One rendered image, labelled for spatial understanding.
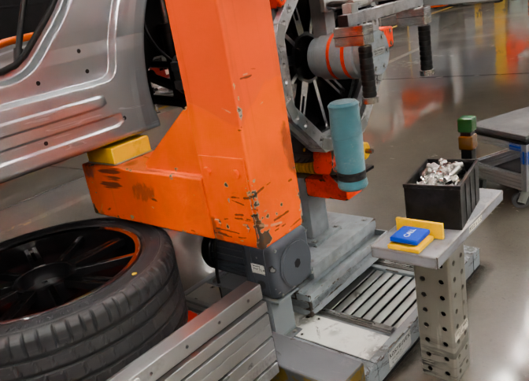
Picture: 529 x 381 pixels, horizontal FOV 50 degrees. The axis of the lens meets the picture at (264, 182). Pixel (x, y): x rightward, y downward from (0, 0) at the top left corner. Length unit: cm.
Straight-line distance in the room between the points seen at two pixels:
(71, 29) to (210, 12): 52
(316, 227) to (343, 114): 53
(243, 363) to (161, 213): 43
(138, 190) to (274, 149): 45
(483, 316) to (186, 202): 103
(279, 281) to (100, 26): 86
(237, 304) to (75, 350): 37
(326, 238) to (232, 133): 86
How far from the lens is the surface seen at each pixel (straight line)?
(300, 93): 179
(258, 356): 149
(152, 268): 137
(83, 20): 162
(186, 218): 144
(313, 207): 195
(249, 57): 122
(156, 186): 149
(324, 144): 171
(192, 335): 130
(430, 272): 153
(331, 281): 187
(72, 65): 159
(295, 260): 165
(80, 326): 127
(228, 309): 137
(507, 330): 190
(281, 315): 174
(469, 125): 162
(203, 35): 121
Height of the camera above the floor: 107
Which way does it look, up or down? 19 degrees down
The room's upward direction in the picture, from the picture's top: 10 degrees counter-clockwise
